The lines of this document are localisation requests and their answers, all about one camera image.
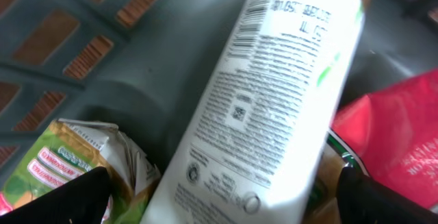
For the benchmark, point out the white cream tube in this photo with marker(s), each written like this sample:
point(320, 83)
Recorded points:
point(253, 146)

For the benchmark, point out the grey plastic shopping basket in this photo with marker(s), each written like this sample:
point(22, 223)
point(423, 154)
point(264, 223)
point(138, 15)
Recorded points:
point(141, 64)

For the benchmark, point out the green snack carton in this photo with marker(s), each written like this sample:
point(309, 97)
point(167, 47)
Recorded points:
point(66, 150)

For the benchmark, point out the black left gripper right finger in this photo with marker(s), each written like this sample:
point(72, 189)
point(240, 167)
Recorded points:
point(361, 200)

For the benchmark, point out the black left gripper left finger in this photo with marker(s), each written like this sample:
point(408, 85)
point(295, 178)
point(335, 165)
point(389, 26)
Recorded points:
point(82, 200)

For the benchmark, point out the red spaghetti packet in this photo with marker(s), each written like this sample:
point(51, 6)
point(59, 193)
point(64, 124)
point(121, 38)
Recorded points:
point(390, 136)

